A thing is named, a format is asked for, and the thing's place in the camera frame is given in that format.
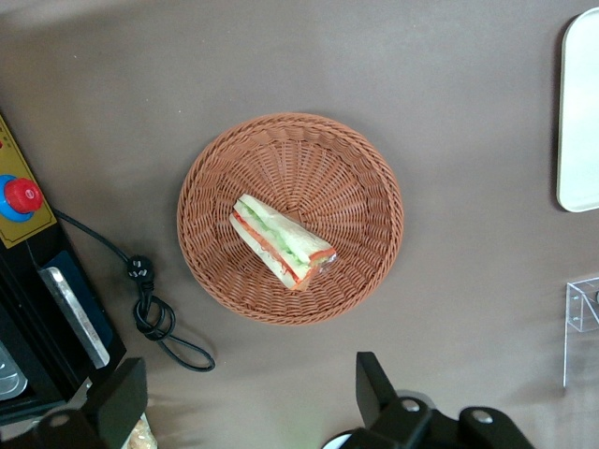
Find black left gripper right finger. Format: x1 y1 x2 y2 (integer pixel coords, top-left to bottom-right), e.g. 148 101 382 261
355 351 537 449

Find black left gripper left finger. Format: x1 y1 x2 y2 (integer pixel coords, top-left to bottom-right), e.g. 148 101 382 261
37 357 149 449

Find wrapped triangle sandwich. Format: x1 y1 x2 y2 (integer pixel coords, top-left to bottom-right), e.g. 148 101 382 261
227 194 338 292

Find round brown wicker basket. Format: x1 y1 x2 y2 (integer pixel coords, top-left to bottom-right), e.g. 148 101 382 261
176 111 405 326

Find cream plastic tray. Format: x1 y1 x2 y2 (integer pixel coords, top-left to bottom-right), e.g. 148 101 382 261
555 7 599 214

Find bagged bread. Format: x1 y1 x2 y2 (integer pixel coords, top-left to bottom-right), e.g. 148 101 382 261
124 413 158 449

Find white round object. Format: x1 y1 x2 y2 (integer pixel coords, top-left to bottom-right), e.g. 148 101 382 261
322 432 362 449

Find black control box yellow label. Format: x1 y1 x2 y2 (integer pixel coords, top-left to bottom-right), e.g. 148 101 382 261
0 111 128 427

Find small clear acrylic holder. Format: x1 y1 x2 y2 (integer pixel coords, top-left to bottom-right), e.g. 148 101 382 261
562 276 599 389

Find red emergency stop button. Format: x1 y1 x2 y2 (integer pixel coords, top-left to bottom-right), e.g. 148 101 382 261
0 175 44 222

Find silver metal handle bar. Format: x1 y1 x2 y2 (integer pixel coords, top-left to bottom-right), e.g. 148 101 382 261
38 266 111 369

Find black power cable with plug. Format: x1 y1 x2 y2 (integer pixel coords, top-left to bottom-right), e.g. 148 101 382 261
51 208 216 374

